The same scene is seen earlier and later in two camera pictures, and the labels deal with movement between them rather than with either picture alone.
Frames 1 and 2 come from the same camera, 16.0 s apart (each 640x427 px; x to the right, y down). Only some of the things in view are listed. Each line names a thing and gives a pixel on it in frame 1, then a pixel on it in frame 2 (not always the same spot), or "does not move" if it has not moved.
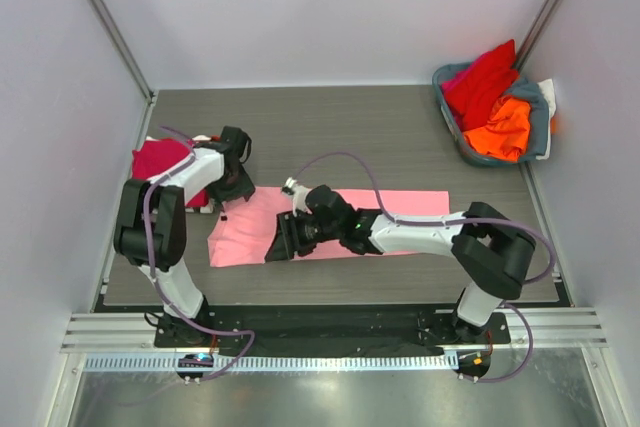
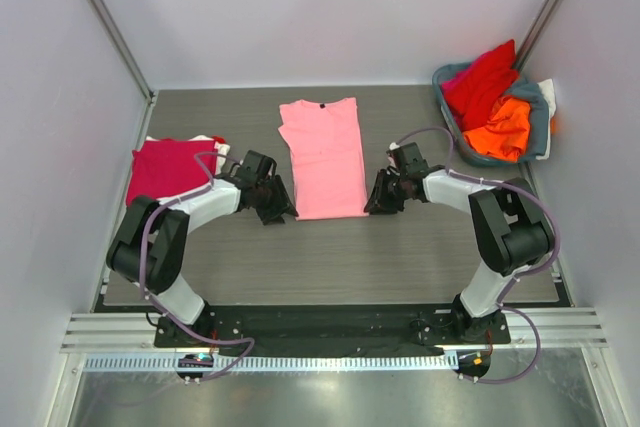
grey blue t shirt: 530,92 does not move
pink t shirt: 241,231 to 327,158
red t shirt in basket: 472,92 does not move
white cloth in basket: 547,88 does not move
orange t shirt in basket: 506,133 does not move
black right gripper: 291,235 to 391,189
